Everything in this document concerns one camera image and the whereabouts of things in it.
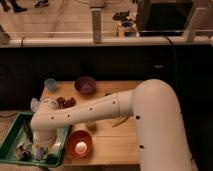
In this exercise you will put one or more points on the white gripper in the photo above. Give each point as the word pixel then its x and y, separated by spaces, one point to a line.
pixel 43 138

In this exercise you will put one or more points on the blue sponge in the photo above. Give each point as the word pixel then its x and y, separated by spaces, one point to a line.
pixel 40 153

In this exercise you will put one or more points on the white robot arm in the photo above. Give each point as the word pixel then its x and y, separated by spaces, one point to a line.
pixel 160 132

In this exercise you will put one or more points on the green plastic tray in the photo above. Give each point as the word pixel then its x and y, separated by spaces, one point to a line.
pixel 16 136

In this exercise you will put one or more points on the orange bowl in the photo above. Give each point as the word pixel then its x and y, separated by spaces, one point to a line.
pixel 74 138

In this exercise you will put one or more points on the white paper cup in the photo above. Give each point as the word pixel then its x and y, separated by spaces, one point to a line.
pixel 89 126

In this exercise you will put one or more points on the white egg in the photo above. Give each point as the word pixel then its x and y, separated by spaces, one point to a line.
pixel 81 147

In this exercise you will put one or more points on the dark grape bunch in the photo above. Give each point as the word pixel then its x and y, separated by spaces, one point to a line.
pixel 65 103

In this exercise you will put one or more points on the wooden board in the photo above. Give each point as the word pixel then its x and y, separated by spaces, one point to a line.
pixel 111 145

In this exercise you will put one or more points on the purple bowl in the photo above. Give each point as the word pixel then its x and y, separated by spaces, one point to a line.
pixel 85 85

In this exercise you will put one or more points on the black monitor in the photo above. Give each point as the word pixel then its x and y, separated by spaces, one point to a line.
pixel 162 17

